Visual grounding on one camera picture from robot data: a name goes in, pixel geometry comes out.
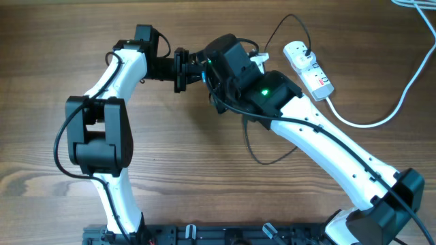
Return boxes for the black USB charging cable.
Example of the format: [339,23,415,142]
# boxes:
[242,14,313,165]

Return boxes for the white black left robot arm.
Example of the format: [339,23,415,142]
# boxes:
[59,24,204,244]

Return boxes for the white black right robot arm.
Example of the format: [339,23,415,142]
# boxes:
[202,34,424,244]

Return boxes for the white USB charger plug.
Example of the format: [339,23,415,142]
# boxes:
[291,53,316,73]

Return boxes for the white power strip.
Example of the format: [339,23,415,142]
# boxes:
[283,41,334,101]

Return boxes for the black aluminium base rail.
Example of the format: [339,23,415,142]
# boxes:
[82,223,332,245]

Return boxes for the white power strip cord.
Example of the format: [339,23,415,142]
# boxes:
[325,0,436,129]

